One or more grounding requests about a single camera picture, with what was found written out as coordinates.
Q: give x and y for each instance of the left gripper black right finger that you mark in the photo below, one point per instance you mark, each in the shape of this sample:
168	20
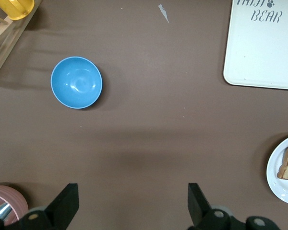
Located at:
201	213

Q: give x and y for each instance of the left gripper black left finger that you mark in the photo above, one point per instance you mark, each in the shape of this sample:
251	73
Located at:
62	210

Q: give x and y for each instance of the white round plate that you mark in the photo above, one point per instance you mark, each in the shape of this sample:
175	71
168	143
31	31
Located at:
278	189

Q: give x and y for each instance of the pink ribbed bowl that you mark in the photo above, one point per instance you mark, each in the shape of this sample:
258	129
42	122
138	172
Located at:
16	201

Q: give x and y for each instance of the metal scoop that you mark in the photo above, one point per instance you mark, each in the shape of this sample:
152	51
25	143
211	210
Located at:
0	210

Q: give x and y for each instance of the blue bowl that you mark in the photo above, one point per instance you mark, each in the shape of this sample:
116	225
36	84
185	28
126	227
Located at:
76	82

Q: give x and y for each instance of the cream bear print tray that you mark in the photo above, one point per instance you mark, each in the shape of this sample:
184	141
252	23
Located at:
261	52

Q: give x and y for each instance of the wooden mug rack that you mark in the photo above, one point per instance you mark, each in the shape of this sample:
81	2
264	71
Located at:
4	40

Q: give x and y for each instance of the yellow mug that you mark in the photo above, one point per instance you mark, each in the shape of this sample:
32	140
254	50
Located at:
14	9

